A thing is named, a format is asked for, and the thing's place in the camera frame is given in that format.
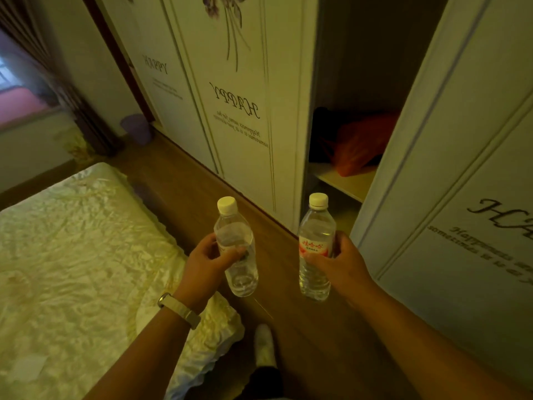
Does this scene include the person's left hand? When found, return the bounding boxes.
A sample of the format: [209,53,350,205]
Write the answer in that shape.
[173,233,249,315]

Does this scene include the person's right hand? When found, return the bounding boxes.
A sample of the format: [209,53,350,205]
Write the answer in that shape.
[304,231,378,311]

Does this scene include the clear plastic water bottle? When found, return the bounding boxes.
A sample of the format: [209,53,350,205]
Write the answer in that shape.
[298,192,337,303]
[213,196,259,298]

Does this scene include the red window seat mat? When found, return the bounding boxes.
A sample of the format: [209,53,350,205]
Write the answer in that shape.
[0,87,55,126]

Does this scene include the person's right forearm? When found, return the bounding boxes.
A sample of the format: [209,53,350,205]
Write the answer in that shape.
[356,283,533,400]

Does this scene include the person's left forearm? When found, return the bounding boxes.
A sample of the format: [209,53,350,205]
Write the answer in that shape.
[83,306,197,400]

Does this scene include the person's white shoe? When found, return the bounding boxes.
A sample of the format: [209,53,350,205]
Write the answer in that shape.
[254,323,278,369]

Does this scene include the person's black trousers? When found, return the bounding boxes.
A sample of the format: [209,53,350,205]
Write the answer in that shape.
[237,366,288,400]

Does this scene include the smartwatch with white band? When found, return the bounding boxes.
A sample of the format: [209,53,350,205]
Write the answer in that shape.
[157,292,202,331]

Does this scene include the bed with pale yellow bedspread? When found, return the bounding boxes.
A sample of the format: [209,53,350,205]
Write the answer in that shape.
[0,162,245,400]

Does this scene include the red plastic bag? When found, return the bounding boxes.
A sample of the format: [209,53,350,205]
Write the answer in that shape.
[329,112,400,178]

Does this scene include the purple waste bin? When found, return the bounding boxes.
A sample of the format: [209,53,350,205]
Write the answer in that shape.
[120,113,153,146]

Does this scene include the white floral sliding wardrobe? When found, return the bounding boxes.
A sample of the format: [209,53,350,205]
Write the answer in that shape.
[93,0,533,388]

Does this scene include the yellow cartoon print bag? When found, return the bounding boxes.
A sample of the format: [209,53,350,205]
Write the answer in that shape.
[58,128,97,163]

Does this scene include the brown striped curtain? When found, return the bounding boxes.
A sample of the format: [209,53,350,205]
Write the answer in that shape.
[0,0,122,157]

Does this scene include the sheer purple curtain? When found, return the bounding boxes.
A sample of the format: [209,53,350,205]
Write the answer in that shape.
[0,28,51,98]

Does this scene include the large bay window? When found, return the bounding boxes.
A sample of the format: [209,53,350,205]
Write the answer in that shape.
[0,53,22,90]

